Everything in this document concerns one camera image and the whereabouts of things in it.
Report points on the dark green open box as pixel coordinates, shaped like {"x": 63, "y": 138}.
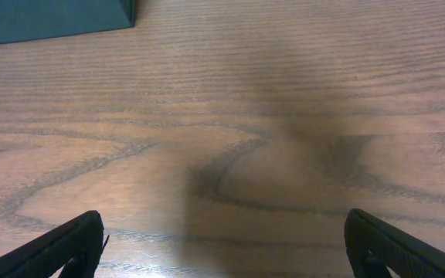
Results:
{"x": 24, "y": 20}

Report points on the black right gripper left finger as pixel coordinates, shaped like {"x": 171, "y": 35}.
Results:
{"x": 74, "y": 248}

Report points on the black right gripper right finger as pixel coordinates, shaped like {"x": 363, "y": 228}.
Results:
{"x": 376, "y": 249}

